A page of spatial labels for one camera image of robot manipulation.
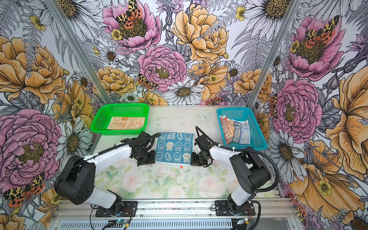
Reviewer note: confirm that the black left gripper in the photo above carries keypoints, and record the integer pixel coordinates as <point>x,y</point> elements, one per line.
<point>150,160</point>

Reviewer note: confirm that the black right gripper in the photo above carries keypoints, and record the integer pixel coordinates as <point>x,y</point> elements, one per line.
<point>194,162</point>

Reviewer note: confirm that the blue bunny towel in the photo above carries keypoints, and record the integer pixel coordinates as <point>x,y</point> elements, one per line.
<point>174,148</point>

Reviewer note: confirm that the orange bunny towel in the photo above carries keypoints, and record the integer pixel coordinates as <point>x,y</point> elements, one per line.
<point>126,123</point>

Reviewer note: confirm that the teal plastic basket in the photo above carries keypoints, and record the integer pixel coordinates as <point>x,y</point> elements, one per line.
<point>258,141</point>

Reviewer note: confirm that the green plastic basket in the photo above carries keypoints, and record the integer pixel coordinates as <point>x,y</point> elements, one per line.
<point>106,112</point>

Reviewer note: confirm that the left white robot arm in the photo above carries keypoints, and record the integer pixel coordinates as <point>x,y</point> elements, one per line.
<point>76,181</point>

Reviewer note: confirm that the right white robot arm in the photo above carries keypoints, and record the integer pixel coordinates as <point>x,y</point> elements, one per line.
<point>250,170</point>

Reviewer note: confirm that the small green circuit board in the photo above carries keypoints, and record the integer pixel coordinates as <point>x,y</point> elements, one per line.
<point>120,223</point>

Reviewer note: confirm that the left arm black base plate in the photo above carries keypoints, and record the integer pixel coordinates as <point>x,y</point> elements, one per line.
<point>126,208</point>

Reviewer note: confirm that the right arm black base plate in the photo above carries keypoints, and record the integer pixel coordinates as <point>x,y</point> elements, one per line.
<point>229,208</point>

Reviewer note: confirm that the white vented cable duct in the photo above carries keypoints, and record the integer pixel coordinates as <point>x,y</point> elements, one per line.
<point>151,224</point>

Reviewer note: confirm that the aluminium front rail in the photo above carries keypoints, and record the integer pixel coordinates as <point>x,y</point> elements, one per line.
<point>181,208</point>

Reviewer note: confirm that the aluminium corner post right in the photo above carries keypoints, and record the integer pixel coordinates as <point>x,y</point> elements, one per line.
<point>279,38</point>

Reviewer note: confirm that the aluminium corner post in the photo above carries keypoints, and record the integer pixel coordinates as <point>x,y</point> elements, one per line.
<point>72,39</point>
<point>279,38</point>

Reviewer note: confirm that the aluminium corner post left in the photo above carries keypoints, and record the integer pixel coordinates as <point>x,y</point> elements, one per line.
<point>72,39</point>

